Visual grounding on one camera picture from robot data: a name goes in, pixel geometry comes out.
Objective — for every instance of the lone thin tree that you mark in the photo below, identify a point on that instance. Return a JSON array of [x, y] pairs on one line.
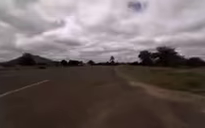
[[112, 59]]

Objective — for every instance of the row of distant trees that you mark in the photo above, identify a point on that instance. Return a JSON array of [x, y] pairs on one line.
[[73, 62]]

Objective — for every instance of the dark grey asphalt road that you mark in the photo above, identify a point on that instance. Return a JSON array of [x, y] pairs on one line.
[[86, 100]]

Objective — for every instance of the pale dirt track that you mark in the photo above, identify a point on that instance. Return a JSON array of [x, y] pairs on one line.
[[150, 88]]

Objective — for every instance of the group of dark trees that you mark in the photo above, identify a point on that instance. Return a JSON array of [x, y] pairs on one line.
[[166, 56]]

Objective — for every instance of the grass verge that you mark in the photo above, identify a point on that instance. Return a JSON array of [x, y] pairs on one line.
[[176, 77]]

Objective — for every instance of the dark hill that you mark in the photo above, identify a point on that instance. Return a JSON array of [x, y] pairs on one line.
[[26, 60]]

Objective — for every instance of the white dashed centre line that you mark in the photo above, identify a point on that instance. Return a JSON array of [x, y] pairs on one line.
[[20, 89]]

